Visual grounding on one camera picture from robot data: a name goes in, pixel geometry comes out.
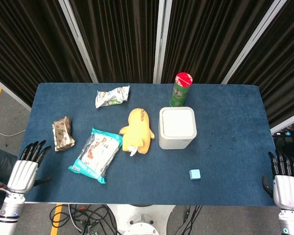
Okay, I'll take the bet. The teal white snack bag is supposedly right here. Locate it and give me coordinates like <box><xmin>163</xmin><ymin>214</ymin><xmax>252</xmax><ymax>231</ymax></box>
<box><xmin>68</xmin><ymin>127</ymin><xmax>123</xmax><ymax>185</ymax></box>

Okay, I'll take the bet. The gold red snack wrapper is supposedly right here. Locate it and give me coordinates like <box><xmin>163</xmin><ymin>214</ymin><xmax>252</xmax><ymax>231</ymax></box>
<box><xmin>51</xmin><ymin>116</ymin><xmax>76</xmax><ymax>152</ymax></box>

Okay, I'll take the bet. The dark pleated curtain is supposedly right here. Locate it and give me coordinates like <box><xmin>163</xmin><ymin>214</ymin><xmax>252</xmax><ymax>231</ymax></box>
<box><xmin>0</xmin><ymin>0</ymin><xmax>294</xmax><ymax>129</ymax></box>

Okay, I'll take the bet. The blue table cloth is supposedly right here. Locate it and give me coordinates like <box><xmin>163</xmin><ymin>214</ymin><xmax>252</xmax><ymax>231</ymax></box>
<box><xmin>18</xmin><ymin>82</ymin><xmax>282</xmax><ymax>207</ymax></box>

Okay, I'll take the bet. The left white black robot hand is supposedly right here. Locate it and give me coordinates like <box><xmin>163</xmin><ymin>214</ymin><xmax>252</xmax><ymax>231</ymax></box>
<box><xmin>6</xmin><ymin>140</ymin><xmax>54</xmax><ymax>194</ymax></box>

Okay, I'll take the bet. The small light blue cube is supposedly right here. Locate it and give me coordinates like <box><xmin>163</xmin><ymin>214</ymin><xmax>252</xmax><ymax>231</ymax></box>
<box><xmin>189</xmin><ymin>168</ymin><xmax>201</xmax><ymax>181</ymax></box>

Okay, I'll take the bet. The white crumpled snack bag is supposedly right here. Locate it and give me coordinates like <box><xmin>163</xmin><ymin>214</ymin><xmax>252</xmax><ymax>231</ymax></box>
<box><xmin>95</xmin><ymin>85</ymin><xmax>131</xmax><ymax>109</ymax></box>

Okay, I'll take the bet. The black cable bundle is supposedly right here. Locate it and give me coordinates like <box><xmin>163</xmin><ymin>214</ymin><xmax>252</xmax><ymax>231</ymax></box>
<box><xmin>49</xmin><ymin>204</ymin><xmax>124</xmax><ymax>235</ymax></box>
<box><xmin>180</xmin><ymin>205</ymin><xmax>203</xmax><ymax>235</ymax></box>

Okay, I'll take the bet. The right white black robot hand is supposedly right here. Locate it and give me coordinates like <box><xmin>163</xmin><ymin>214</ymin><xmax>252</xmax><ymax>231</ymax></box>
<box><xmin>262</xmin><ymin>149</ymin><xmax>294</xmax><ymax>211</ymax></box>

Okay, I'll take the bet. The white floor cable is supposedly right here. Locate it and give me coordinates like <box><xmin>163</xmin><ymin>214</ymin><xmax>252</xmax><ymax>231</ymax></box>
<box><xmin>0</xmin><ymin>129</ymin><xmax>26</xmax><ymax>137</ymax></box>

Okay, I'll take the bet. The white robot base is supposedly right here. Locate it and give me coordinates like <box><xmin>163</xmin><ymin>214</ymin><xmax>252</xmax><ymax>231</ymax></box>
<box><xmin>106</xmin><ymin>204</ymin><xmax>175</xmax><ymax>235</ymax></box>

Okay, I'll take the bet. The green red-lidded chip can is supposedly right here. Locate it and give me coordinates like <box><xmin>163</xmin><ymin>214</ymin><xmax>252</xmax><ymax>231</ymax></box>
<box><xmin>170</xmin><ymin>71</ymin><xmax>194</xmax><ymax>108</ymax></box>

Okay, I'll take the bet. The yellow plush duck toy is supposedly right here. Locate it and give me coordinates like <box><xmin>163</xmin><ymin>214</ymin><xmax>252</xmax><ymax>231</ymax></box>
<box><xmin>119</xmin><ymin>108</ymin><xmax>155</xmax><ymax>157</ymax></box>

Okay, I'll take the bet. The blue jeans leg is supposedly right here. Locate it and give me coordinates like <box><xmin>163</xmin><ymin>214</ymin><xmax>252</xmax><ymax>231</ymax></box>
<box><xmin>0</xmin><ymin>145</ymin><xmax>18</xmax><ymax>183</ymax></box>

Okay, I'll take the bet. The white square container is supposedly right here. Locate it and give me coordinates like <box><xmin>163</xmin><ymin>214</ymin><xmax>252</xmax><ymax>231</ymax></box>
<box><xmin>158</xmin><ymin>106</ymin><xmax>197</xmax><ymax>150</ymax></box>

